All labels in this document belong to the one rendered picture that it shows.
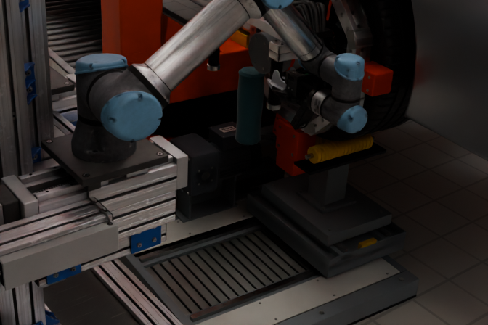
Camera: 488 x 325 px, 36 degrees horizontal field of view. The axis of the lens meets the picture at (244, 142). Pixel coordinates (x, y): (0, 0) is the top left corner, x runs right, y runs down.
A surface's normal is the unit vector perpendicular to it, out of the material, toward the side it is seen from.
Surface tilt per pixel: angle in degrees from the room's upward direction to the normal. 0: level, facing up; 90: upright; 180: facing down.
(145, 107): 95
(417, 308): 0
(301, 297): 0
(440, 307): 0
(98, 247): 90
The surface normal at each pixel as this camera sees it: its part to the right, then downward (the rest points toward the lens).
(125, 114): 0.40, 0.50
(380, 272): 0.05, -0.89
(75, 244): 0.61, 0.39
